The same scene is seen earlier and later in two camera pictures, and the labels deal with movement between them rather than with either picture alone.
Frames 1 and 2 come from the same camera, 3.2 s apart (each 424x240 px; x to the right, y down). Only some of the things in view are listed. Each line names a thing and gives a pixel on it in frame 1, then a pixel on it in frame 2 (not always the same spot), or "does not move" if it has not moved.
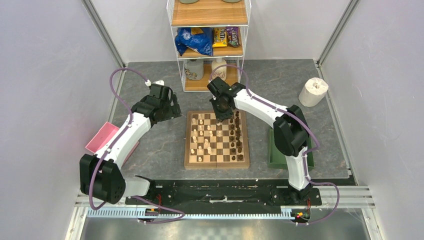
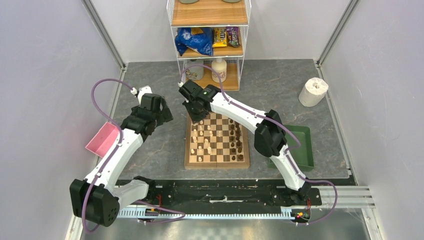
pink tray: (107, 131) does not move
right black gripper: (220, 116) to (195, 118)
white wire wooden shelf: (209, 38) does not move
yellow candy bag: (219, 37) does not move
